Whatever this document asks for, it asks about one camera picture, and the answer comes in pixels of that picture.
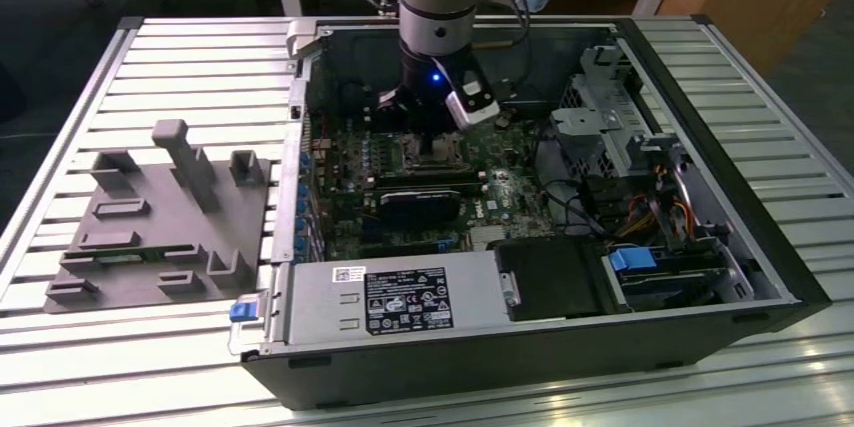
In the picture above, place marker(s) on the CPU socket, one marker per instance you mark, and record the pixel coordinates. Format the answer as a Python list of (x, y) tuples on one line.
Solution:
[(410, 163)]

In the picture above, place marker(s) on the black graphics card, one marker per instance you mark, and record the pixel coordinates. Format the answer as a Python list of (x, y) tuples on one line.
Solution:
[(421, 207)]

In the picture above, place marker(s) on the green motherboard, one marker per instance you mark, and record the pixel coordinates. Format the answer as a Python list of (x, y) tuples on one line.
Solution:
[(514, 197)]

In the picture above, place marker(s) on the metal disk bay cage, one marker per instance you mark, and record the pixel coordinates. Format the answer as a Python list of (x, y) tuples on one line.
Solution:
[(587, 122)]

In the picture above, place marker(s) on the silver chipset heatsink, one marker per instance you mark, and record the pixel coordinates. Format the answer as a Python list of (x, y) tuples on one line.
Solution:
[(486, 237)]

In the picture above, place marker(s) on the black drive box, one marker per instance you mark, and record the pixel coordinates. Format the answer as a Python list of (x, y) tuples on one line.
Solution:
[(554, 277)]

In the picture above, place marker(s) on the silver power supply unit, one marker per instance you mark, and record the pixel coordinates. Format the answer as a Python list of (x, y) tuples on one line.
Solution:
[(320, 297)]

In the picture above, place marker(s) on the blue disk carrier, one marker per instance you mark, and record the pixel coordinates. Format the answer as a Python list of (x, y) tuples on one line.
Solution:
[(630, 259)]

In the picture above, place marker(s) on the grey parts rack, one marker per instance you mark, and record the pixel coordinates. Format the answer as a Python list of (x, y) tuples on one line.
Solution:
[(167, 227)]

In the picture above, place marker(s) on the blue case latch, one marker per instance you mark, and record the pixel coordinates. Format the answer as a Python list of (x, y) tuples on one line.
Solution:
[(243, 311)]

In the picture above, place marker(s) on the metal disk bay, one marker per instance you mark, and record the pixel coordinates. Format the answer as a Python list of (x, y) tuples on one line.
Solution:
[(667, 287)]

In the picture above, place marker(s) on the black PC case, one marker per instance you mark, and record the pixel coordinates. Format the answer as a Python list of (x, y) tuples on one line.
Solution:
[(467, 372)]

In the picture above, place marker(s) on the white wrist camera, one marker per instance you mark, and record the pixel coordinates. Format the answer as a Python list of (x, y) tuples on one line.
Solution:
[(475, 107)]

